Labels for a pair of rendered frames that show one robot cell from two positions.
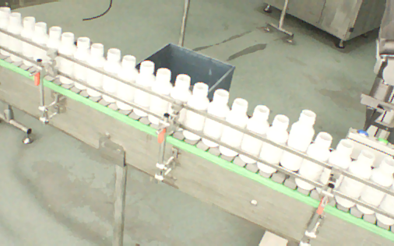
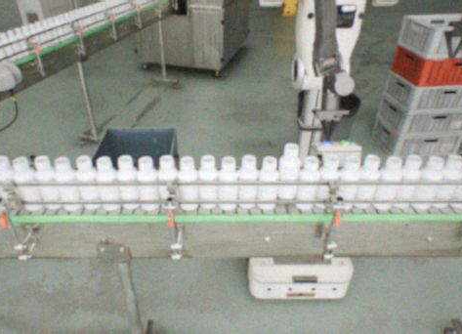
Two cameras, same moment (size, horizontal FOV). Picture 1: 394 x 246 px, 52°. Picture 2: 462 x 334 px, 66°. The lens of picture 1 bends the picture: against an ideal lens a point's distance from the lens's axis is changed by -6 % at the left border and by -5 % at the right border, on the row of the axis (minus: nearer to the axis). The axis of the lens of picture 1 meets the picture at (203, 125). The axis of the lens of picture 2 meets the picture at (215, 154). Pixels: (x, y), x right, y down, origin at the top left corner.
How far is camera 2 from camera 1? 0.29 m
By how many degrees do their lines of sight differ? 16
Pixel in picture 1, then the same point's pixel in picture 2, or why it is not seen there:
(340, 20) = (211, 55)
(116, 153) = (119, 253)
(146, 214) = (139, 286)
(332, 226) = (343, 229)
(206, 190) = (220, 246)
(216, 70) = (159, 137)
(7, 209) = not seen: outside the picture
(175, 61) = (119, 143)
